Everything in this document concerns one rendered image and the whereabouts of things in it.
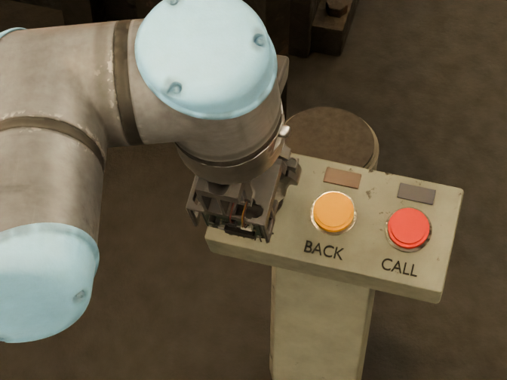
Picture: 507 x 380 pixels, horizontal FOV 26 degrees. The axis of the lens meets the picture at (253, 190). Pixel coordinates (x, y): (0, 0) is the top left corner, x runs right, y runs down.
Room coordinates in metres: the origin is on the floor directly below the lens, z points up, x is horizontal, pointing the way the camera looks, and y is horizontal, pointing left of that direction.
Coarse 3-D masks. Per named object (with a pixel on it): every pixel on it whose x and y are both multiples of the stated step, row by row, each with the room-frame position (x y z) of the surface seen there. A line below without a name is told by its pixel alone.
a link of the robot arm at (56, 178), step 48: (0, 144) 0.46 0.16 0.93; (48, 144) 0.46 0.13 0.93; (96, 144) 0.48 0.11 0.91; (0, 192) 0.42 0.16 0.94; (48, 192) 0.42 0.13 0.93; (96, 192) 0.45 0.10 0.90; (0, 240) 0.38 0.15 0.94; (48, 240) 0.39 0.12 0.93; (96, 240) 0.41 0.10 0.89; (0, 288) 0.36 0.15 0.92; (48, 288) 0.37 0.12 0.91; (0, 336) 0.36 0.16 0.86; (48, 336) 0.37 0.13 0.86
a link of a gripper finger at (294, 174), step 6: (288, 162) 0.63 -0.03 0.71; (294, 162) 0.63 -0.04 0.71; (288, 168) 0.63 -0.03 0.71; (294, 168) 0.63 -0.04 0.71; (300, 168) 0.64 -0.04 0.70; (288, 174) 0.63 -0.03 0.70; (294, 174) 0.63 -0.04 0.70; (282, 180) 0.63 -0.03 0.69; (288, 180) 0.63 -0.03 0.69; (294, 180) 0.63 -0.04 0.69
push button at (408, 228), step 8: (408, 208) 0.66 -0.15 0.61; (392, 216) 0.65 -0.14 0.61; (400, 216) 0.65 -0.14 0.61; (408, 216) 0.65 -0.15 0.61; (416, 216) 0.65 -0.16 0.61; (424, 216) 0.65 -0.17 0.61; (392, 224) 0.64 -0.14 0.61; (400, 224) 0.64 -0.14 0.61; (408, 224) 0.64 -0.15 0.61; (416, 224) 0.64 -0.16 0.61; (424, 224) 0.64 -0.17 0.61; (392, 232) 0.63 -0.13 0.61; (400, 232) 0.63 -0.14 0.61; (408, 232) 0.63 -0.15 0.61; (416, 232) 0.63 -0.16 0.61; (424, 232) 0.63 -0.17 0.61; (392, 240) 0.63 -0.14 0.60; (400, 240) 0.63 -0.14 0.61; (408, 240) 0.62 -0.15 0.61; (416, 240) 0.62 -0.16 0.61; (424, 240) 0.63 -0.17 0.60; (408, 248) 0.62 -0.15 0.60
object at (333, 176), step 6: (330, 168) 0.71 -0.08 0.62; (324, 174) 0.70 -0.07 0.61; (330, 174) 0.70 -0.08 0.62; (336, 174) 0.70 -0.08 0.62; (342, 174) 0.70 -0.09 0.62; (348, 174) 0.70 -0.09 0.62; (354, 174) 0.70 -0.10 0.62; (360, 174) 0.70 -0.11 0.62; (324, 180) 0.69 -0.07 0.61; (330, 180) 0.69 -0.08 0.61; (336, 180) 0.69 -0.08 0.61; (342, 180) 0.69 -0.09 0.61; (348, 180) 0.69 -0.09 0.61; (354, 180) 0.69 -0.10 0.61; (360, 180) 0.69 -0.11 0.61; (348, 186) 0.69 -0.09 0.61; (354, 186) 0.69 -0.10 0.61
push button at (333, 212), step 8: (328, 192) 0.68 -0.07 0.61; (336, 192) 0.68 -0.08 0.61; (320, 200) 0.67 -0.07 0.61; (328, 200) 0.67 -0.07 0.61; (336, 200) 0.67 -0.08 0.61; (344, 200) 0.67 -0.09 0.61; (320, 208) 0.66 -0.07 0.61; (328, 208) 0.66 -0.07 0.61; (336, 208) 0.66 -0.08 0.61; (344, 208) 0.66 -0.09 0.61; (352, 208) 0.66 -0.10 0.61; (320, 216) 0.65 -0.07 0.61; (328, 216) 0.65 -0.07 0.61; (336, 216) 0.65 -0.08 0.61; (344, 216) 0.65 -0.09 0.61; (352, 216) 0.65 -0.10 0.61; (320, 224) 0.65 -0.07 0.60; (328, 224) 0.64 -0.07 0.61; (336, 224) 0.64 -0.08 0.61; (344, 224) 0.65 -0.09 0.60
